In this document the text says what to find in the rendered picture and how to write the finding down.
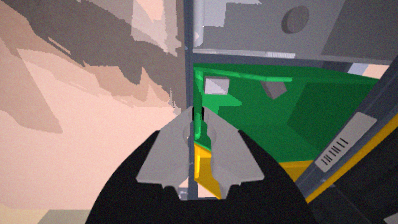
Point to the yellow flat bar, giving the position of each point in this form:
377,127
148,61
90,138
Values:
382,134

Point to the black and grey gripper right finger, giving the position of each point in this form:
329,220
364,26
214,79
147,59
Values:
238,159

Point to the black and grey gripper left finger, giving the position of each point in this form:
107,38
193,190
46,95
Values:
161,160

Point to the grey metal block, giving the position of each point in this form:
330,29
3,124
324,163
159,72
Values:
216,85
273,89

